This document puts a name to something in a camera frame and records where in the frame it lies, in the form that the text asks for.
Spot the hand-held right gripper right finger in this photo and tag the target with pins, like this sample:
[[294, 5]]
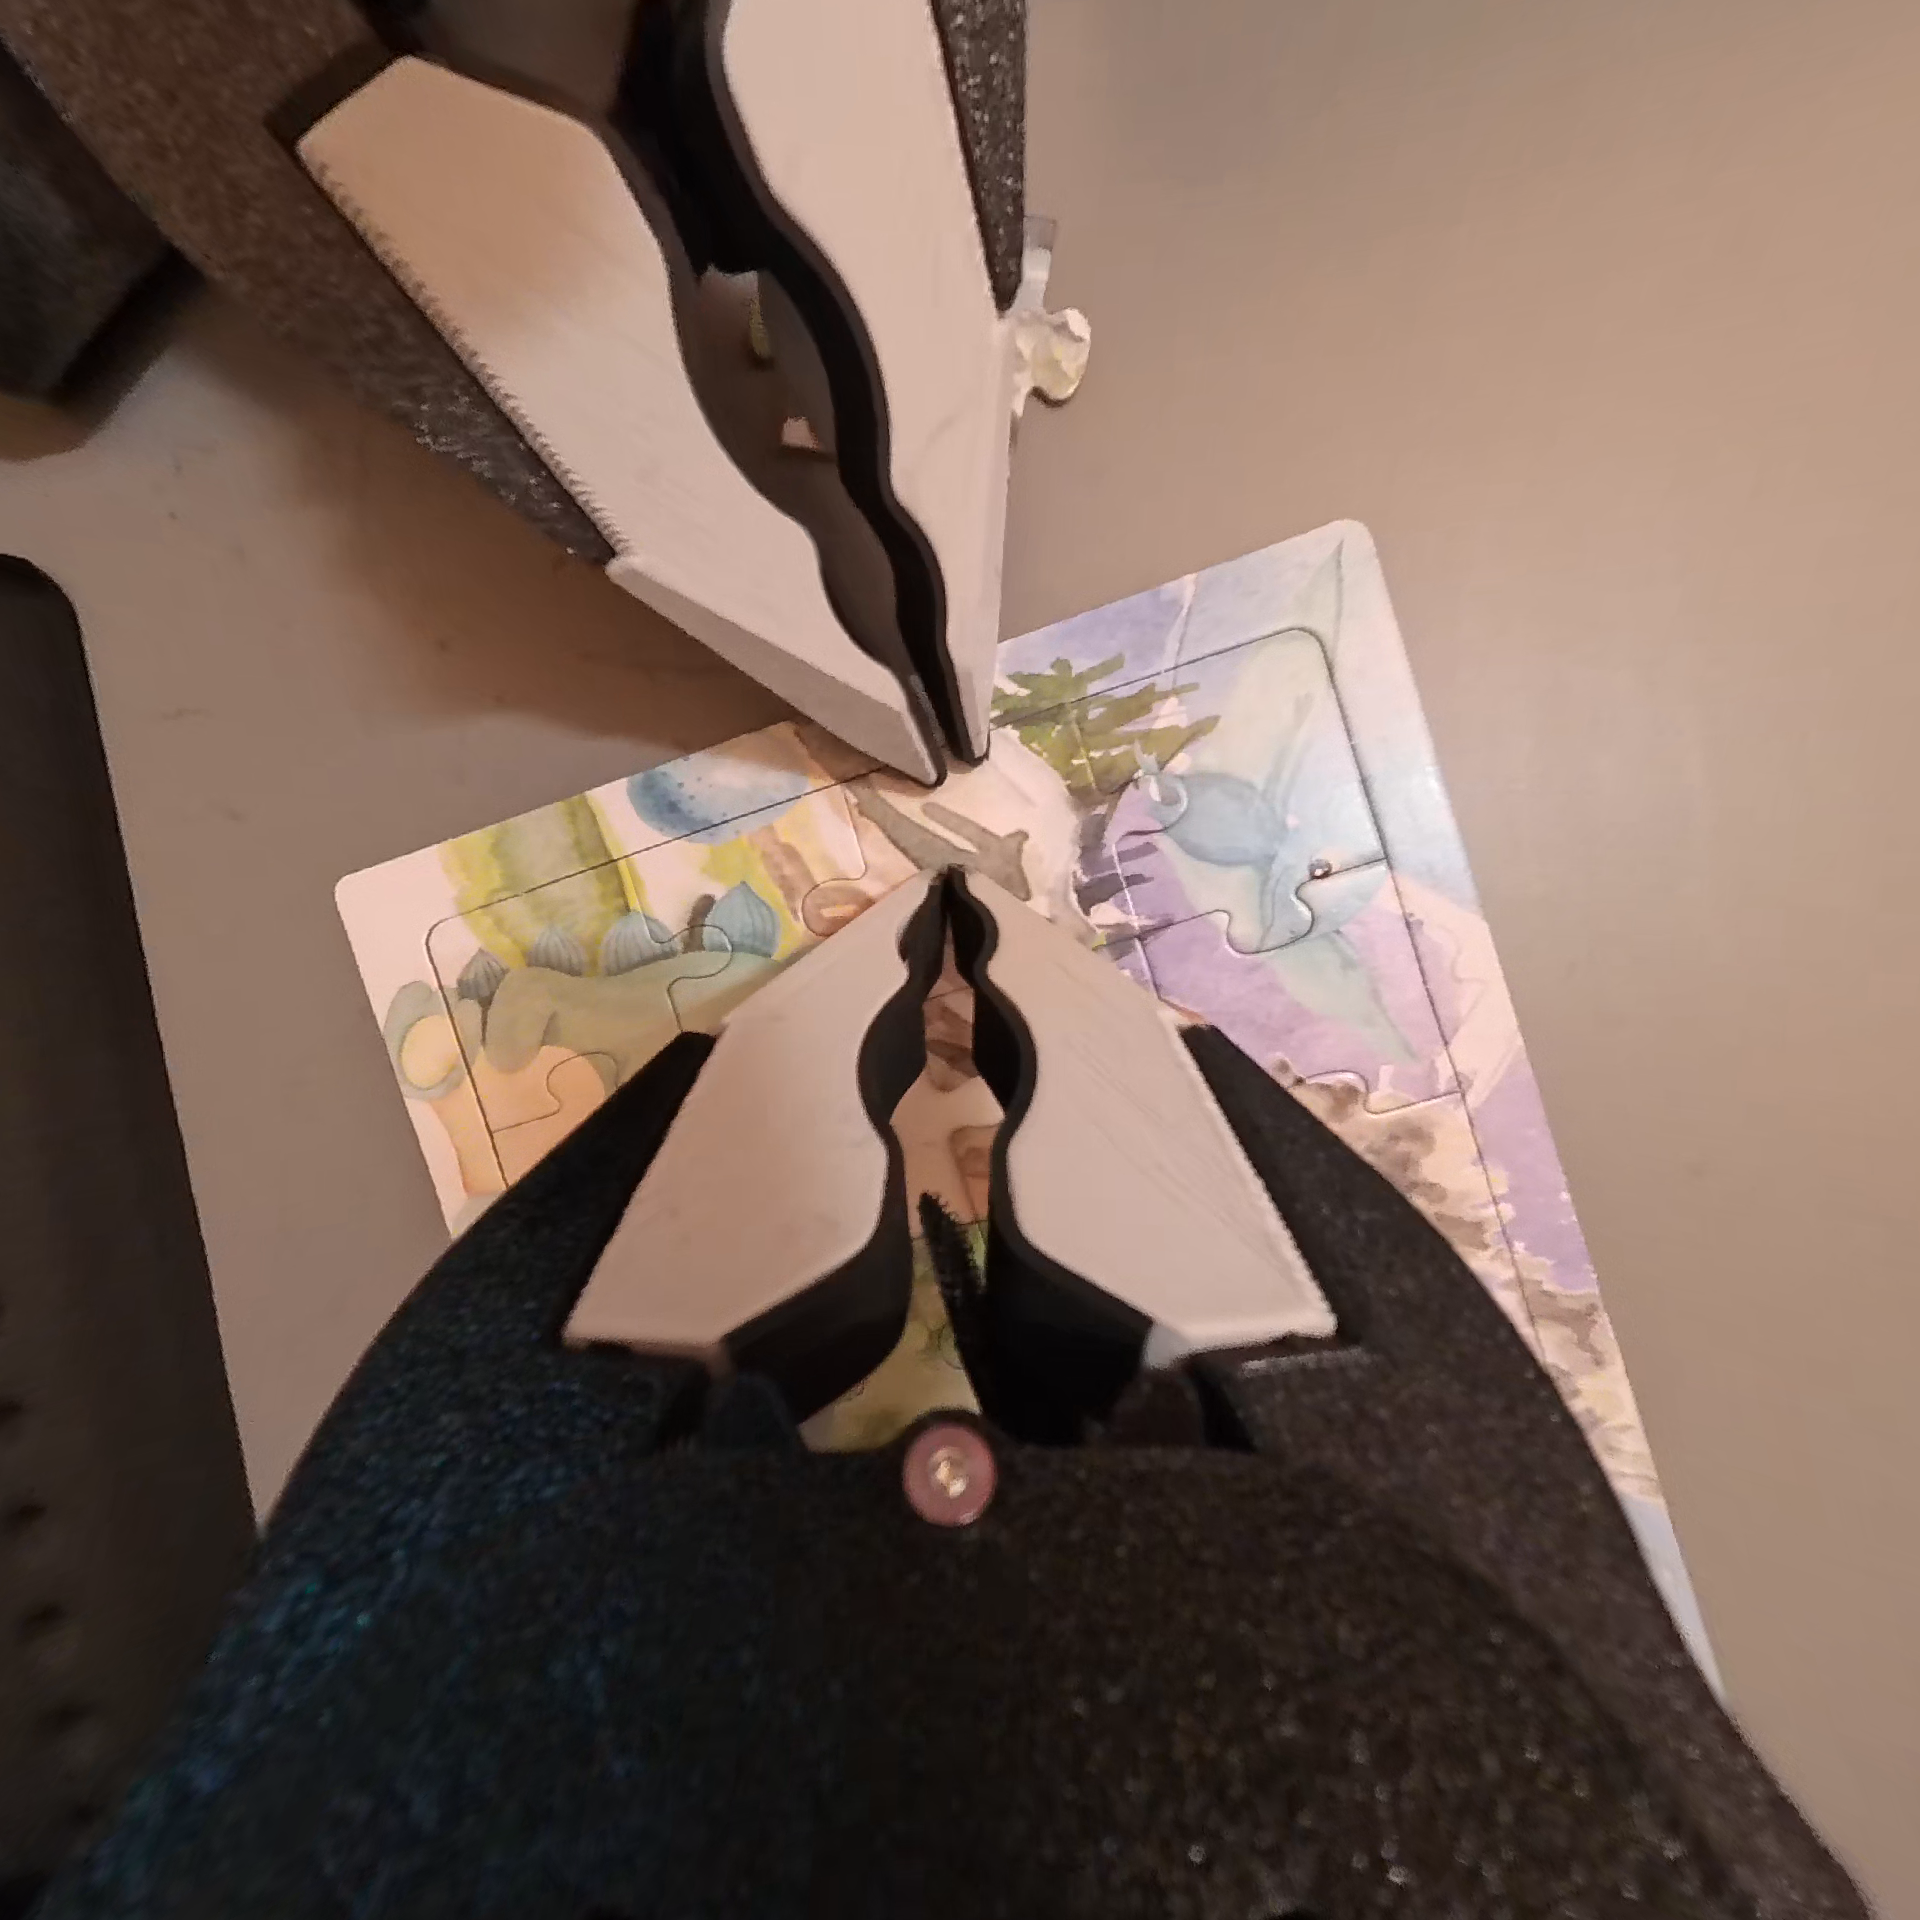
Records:
[[1154, 1184]]

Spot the blue tree puzzle piece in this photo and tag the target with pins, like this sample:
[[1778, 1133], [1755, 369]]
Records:
[[1244, 841]]

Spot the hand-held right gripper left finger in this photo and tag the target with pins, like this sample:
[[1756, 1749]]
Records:
[[750, 1184]]

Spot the dinosaur puzzle tray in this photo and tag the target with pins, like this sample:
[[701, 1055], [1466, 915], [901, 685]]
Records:
[[1395, 631]]

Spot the pale grey branch puzzle piece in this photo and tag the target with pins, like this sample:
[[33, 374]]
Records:
[[975, 841]]

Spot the pale yellow teal puzzle piece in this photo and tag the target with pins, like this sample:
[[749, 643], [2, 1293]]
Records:
[[750, 930]]

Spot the grey desk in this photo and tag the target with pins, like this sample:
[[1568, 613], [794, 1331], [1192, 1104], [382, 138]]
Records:
[[1501, 301]]

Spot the teal plant puzzle piece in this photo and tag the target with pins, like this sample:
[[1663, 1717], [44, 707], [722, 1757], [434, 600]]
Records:
[[555, 1005]]

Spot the purple beige puzzle piece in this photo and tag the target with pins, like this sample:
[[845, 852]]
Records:
[[1291, 1020]]

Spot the brown grey puzzle piece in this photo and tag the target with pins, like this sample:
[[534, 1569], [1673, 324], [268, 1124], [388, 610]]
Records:
[[1050, 339]]

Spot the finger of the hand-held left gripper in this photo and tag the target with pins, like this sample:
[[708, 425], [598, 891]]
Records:
[[571, 330], [901, 225]]

